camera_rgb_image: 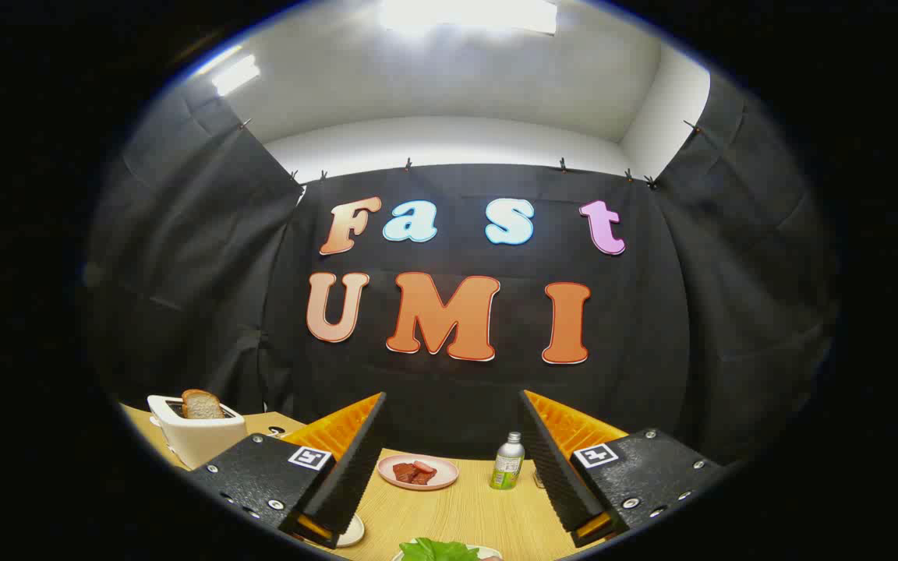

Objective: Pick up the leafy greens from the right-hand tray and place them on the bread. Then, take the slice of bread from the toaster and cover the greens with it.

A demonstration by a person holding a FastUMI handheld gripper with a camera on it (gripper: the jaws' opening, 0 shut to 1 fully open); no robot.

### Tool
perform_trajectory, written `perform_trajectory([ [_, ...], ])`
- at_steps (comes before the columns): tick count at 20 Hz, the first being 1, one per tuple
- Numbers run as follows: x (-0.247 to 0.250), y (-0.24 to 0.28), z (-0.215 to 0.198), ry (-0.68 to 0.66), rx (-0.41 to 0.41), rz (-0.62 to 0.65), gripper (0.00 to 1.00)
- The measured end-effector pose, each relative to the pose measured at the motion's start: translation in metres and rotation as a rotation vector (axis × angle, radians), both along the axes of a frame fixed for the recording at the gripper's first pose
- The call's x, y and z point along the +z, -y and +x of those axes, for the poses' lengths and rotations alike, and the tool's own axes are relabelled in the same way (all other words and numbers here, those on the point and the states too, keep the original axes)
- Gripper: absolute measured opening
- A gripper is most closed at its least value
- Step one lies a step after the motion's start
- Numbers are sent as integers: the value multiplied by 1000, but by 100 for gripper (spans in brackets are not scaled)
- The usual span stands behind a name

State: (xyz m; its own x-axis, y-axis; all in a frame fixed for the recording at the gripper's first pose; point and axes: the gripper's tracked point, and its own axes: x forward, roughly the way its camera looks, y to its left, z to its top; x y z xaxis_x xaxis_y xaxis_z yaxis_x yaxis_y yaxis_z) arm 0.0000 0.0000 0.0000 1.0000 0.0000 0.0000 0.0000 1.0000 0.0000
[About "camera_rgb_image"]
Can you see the square white plate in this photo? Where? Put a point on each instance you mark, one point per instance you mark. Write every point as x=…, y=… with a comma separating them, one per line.
x=491, y=554

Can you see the rectangular ceiling light panel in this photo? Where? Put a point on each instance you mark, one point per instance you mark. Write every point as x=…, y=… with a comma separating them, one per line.
x=468, y=14
x=235, y=74

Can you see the toasted bread slice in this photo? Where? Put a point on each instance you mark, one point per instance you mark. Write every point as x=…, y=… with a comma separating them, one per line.
x=201, y=405

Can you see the brown meat piece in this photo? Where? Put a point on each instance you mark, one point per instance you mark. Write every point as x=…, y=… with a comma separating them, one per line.
x=406, y=473

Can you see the black backdrop cloth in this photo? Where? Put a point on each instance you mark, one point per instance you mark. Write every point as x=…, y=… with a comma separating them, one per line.
x=184, y=257

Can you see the round white plate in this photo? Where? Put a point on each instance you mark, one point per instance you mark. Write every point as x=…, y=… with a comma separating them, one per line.
x=354, y=531

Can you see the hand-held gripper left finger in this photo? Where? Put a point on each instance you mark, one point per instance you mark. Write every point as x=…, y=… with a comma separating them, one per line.
x=351, y=483

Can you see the pink plate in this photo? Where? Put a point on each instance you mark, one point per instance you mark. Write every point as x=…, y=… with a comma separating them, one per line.
x=447, y=472

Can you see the red sausage slice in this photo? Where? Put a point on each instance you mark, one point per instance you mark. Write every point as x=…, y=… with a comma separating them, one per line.
x=424, y=467

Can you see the row of cloth clips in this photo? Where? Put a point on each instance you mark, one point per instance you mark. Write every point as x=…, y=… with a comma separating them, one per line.
x=408, y=164

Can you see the green label metal bottle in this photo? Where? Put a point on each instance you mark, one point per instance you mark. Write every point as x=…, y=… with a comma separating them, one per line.
x=507, y=463

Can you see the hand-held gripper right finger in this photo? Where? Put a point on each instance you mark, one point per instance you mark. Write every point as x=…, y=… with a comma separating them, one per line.
x=554, y=475

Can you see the green lettuce leaf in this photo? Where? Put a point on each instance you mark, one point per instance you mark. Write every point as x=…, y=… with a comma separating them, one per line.
x=437, y=550

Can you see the white toaster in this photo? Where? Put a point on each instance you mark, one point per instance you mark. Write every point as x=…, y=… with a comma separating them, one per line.
x=207, y=444

